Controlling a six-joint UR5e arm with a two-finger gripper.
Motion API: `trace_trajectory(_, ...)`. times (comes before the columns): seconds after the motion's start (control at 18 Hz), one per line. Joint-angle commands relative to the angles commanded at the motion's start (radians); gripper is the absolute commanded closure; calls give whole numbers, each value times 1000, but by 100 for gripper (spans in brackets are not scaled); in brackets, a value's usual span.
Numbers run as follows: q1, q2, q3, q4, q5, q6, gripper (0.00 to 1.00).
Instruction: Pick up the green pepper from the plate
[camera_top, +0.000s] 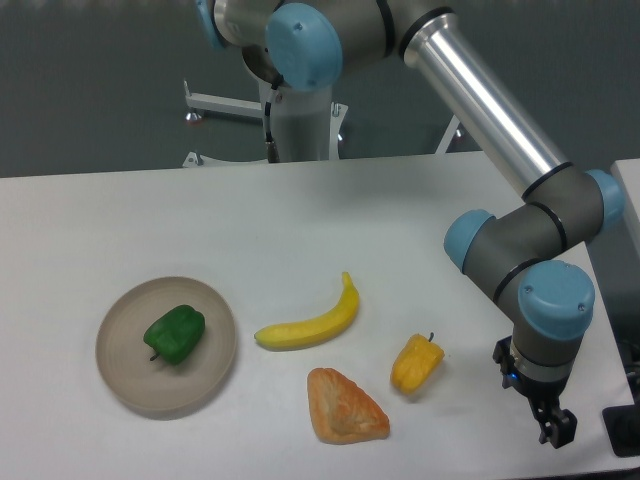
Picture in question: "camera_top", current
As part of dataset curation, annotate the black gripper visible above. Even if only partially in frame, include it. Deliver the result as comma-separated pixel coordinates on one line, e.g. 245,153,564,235
493,337,578,448

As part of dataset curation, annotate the green bell pepper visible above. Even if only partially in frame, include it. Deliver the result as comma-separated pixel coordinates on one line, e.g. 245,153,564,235
143,304,205,366

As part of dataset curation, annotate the yellow banana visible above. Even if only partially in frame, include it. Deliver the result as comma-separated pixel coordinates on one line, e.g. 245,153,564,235
254,272,360,351

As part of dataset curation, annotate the triangular puff pastry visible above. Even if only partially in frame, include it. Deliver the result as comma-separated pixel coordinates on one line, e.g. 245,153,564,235
307,368,391,445

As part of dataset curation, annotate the black device at table edge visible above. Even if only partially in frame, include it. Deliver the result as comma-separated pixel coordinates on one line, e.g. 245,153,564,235
602,405,639,458

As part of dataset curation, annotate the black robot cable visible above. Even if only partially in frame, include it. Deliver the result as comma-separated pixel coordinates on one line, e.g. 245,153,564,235
264,74,284,163

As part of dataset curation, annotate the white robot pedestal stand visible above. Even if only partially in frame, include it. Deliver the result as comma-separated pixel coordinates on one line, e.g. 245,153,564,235
183,82,478,167

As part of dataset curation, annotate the beige round plate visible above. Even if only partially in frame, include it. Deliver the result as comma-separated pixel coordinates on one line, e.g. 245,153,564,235
95,276,237,419

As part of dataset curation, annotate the white table at right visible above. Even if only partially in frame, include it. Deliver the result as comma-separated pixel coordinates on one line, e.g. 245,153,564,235
612,158,640,243

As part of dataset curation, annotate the yellow bell pepper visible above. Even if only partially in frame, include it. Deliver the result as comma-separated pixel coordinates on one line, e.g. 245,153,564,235
390,332,445,395

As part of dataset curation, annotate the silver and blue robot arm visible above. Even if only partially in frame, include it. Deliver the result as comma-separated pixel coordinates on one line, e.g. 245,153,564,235
196,1,625,448

